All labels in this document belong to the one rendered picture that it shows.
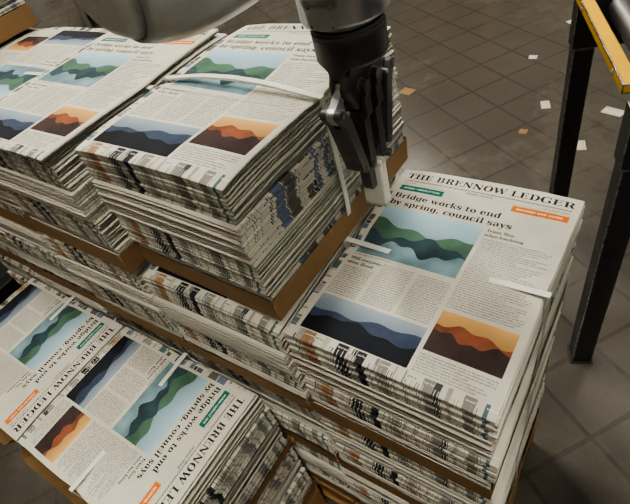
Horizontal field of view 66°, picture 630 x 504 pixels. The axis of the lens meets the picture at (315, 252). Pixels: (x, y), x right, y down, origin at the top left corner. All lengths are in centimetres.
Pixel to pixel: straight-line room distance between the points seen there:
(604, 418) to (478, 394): 97
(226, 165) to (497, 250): 38
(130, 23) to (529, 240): 56
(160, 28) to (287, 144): 29
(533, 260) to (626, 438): 89
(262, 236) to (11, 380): 77
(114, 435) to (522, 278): 73
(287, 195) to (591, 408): 114
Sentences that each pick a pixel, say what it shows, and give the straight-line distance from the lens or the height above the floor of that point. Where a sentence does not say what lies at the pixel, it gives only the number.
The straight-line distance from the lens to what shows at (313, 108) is 62.
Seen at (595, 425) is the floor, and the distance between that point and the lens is 152.
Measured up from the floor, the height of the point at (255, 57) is 106.
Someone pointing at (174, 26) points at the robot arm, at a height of 125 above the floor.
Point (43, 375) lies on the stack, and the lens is 117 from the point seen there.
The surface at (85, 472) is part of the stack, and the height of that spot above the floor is 60.
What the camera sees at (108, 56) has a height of 107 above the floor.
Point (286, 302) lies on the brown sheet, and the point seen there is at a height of 85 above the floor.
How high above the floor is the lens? 134
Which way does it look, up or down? 44 degrees down
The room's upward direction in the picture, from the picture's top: 18 degrees counter-clockwise
